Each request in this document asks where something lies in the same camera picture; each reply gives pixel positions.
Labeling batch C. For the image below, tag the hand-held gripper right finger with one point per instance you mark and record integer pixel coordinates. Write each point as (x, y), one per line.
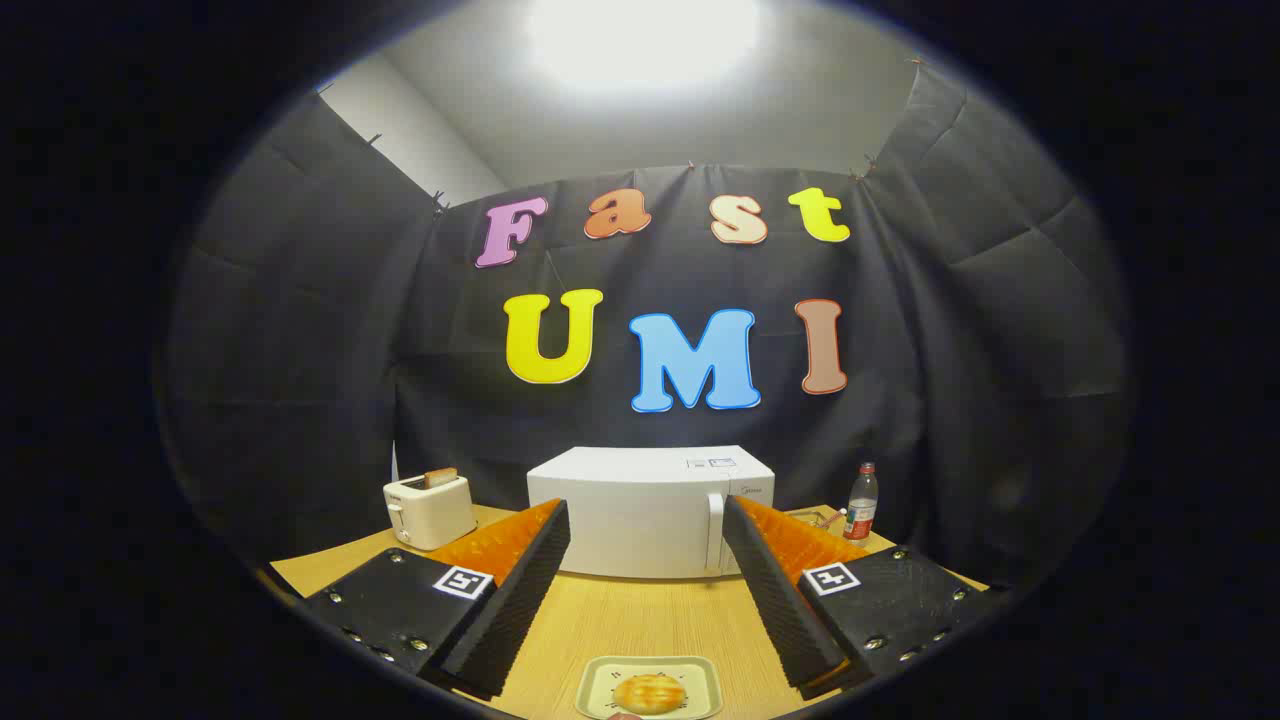
(775, 600)

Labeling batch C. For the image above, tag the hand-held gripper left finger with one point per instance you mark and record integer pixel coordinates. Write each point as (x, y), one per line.
(520, 600)

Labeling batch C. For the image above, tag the white microwave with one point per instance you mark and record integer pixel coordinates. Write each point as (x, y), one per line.
(640, 510)

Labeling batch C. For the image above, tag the golden bread bun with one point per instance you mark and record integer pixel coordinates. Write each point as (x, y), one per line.
(650, 693)

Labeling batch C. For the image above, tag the white square plate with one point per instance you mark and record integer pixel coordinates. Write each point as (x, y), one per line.
(600, 680)

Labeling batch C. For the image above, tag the white toaster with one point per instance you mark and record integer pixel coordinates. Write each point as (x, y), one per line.
(435, 515)

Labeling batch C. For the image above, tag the clear bottle red label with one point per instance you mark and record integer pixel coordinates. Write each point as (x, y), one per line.
(861, 510)

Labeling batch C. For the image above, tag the toast slice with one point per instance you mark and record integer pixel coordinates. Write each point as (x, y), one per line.
(440, 478)

